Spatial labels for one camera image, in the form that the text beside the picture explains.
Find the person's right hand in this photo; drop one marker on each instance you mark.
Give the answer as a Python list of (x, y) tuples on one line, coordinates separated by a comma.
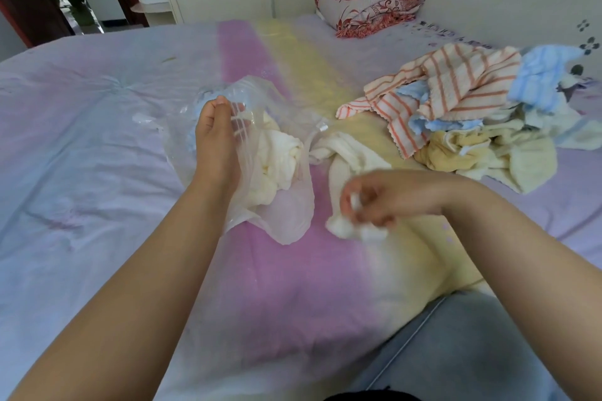
[(399, 194)]

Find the person's left hand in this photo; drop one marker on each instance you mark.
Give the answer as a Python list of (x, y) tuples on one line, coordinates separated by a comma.
[(214, 140)]

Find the person's right fingers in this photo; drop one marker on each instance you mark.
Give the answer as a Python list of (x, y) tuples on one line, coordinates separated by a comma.
[(364, 203)]

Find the person's left thumb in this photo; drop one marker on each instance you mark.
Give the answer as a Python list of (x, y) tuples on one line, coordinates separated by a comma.
[(212, 110)]

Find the cream white towel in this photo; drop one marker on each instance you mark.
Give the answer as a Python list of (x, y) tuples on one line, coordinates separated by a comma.
[(348, 180)]

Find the clear plastic bag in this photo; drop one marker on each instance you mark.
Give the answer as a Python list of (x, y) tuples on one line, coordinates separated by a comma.
[(268, 156)]

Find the person's right forearm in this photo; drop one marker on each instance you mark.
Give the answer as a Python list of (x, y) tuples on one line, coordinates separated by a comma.
[(526, 259)]

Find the person's left forearm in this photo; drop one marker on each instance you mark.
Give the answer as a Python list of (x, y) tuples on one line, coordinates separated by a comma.
[(124, 288)]

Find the orange striped white towel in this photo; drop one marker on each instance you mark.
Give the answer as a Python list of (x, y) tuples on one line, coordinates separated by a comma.
[(385, 109), (465, 81)]

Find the pale blue towel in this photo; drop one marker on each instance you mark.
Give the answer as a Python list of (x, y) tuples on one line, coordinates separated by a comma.
[(437, 118)]

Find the pastel striped bed sheet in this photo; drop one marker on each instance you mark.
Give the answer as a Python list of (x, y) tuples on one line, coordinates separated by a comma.
[(188, 227)]

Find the pale yellow towel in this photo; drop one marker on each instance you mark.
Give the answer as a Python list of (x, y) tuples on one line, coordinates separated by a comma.
[(494, 154)]

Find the person's grey trouser leg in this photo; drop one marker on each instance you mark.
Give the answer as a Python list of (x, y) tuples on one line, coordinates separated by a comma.
[(461, 353)]

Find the folded red patterned quilt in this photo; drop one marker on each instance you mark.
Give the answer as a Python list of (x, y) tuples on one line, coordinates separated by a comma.
[(367, 3)]

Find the light blue towel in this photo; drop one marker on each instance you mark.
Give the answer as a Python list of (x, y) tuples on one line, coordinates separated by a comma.
[(541, 76)]

